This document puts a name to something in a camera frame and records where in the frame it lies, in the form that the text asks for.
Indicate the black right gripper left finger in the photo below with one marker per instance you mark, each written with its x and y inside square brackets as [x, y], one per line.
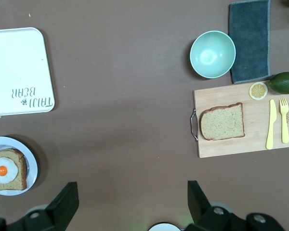
[62, 207]

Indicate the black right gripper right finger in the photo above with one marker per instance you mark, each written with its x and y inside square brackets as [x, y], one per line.
[202, 211]

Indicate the brown bread slice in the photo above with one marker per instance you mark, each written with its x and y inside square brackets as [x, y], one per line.
[20, 178]
[222, 122]

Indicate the white round plate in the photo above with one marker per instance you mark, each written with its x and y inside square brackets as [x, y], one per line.
[31, 163]

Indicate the fried egg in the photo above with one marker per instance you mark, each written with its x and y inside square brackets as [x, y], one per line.
[2, 170]

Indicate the wooden cutting board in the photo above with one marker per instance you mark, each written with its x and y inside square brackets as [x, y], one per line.
[255, 130]

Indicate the yellow plastic knife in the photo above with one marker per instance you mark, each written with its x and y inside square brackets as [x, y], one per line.
[271, 120]

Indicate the yellow plastic fork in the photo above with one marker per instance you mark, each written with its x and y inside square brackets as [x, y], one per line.
[284, 125]

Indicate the lemon slice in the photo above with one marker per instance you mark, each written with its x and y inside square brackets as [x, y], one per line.
[258, 91]

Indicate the cream tray with bear print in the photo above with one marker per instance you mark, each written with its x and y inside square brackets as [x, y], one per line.
[17, 67]

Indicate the green avocado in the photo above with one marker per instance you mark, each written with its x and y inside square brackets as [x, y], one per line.
[285, 83]

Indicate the mint green bowl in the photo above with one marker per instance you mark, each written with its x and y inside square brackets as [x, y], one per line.
[212, 55]

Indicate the dark grey cloth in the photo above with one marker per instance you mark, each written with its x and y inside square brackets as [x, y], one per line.
[250, 38]

